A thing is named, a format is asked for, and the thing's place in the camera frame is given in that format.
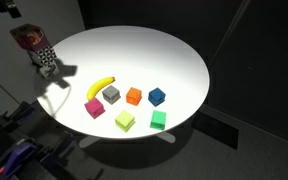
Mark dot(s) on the dark purple clamp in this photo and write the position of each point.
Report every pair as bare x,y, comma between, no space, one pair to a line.
58,148

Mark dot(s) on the small yellow-green block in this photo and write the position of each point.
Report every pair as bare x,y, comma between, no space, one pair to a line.
125,121

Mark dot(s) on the small blue block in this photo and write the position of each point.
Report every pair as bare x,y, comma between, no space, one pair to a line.
156,96

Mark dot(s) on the small gray block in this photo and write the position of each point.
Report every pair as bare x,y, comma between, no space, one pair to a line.
111,94

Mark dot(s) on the black clamp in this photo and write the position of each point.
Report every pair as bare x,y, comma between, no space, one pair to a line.
19,113

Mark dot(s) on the small orange block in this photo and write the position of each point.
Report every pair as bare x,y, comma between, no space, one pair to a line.
134,96

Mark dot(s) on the purple clamp with orange tip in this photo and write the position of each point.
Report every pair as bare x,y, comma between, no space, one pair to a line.
12,158

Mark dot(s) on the small pink block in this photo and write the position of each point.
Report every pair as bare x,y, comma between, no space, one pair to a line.
95,108

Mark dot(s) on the white table leg base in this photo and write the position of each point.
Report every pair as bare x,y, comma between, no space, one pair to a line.
165,136

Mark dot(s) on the small green block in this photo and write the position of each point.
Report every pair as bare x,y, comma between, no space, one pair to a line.
158,120

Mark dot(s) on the yellow banana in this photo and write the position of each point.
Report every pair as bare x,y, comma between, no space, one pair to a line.
99,87

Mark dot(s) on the black white patterned cube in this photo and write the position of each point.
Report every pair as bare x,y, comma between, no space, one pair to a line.
48,72

